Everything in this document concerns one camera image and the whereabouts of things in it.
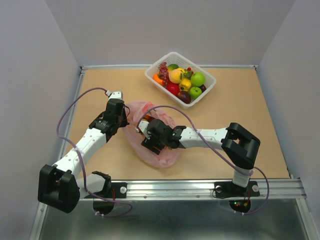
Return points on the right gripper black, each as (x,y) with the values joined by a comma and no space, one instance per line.
(149,143)

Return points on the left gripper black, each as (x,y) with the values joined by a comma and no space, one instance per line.
(124,122)

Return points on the pink plastic bag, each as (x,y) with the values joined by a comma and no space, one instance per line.
(166,158)

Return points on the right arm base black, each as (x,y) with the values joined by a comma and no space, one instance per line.
(240,197)

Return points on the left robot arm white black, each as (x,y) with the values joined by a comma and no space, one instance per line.
(58,186)

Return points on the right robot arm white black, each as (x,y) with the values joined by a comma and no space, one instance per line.
(239,144)

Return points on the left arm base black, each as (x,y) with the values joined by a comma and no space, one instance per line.
(115,191)

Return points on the small orange red fruit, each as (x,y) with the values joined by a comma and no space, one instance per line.
(147,118)

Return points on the orange tangerine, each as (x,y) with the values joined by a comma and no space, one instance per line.
(159,79)

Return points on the dark purple plum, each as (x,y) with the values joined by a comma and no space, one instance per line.
(184,96)

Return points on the red apple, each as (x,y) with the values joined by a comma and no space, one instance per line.
(173,88)

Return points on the purple grape bunch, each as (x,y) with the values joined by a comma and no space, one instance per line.
(163,74)

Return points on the yellow bell pepper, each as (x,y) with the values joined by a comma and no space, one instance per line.
(185,85)

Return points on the small green apple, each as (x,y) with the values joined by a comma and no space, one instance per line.
(195,92)

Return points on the white plastic basket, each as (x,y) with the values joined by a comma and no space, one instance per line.
(184,63)

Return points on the green yellow mango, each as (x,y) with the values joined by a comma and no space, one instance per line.
(172,67)

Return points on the small dark plum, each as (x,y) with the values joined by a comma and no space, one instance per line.
(203,88)

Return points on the large green apple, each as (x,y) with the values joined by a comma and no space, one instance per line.
(198,79)

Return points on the red cherries with leaves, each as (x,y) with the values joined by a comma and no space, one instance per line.
(188,73)

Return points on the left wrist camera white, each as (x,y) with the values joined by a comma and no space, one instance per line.
(118,95)

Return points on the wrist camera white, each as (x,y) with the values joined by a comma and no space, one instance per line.
(142,128)
(118,95)

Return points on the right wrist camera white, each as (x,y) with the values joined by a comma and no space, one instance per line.
(142,128)

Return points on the aluminium front rail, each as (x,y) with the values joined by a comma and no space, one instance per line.
(181,190)

